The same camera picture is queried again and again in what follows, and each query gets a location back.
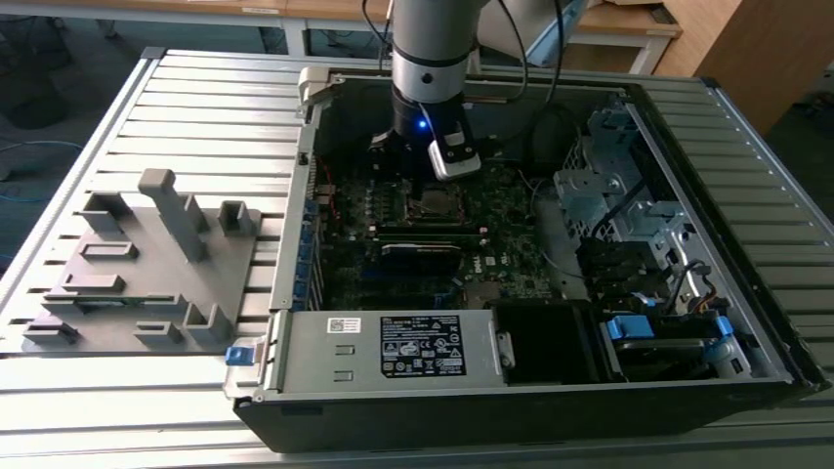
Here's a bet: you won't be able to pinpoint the silver CPU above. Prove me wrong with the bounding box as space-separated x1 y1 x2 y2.
420 191 459 216

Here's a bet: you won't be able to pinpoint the metal socket cover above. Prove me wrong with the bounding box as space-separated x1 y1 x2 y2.
416 185 472 224

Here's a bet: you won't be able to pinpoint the CPU socket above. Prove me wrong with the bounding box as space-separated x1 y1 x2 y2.
400 181 475 229

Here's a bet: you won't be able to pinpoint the black graphics card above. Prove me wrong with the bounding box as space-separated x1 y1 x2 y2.
379 241 466 276

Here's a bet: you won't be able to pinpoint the silver metal disk bay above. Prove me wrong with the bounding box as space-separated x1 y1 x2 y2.
551 95 702 258

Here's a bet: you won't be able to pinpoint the green motherboard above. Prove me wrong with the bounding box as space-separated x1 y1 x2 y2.
309 158 572 312

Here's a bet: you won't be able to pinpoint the grey chipset heatsink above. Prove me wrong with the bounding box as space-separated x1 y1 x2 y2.
463 280 504 303

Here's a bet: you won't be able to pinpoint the wooden desk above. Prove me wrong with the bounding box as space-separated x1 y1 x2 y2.
0 0 307 55
285 0 684 74

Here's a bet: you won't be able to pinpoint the silver power supply unit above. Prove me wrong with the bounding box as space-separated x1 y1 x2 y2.
263 308 516 395

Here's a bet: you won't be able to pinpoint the grey parts rack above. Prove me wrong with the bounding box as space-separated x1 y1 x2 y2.
21 168 263 354

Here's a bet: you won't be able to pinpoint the blue disk carrier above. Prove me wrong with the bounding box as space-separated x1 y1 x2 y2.
602 314 656 341

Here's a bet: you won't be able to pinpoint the wooden cabinet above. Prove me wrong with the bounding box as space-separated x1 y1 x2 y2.
654 0 834 138

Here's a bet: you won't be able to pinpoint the green RAM stick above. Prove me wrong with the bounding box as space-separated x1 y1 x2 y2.
72 295 176 308

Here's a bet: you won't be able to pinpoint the black office chair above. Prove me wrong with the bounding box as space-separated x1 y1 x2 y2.
0 14 75 131

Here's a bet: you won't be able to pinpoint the black hard disk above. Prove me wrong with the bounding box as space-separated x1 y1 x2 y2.
611 338 711 383

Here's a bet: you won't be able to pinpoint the black PC case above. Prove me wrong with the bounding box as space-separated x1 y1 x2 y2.
220 65 833 453

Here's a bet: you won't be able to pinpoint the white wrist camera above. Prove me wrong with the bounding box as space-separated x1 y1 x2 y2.
426 122 484 183

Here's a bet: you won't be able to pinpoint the grey case latch handle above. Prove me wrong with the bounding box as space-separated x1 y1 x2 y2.
296 66 332 107

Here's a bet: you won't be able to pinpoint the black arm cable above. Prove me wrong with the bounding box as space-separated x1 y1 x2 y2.
498 0 528 103
534 0 566 124

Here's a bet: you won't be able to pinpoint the black power cable bundle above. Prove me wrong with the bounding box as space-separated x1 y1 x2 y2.
576 238 652 299

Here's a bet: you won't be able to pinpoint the coloured power wires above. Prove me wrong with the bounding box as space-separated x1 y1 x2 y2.
687 287 722 314

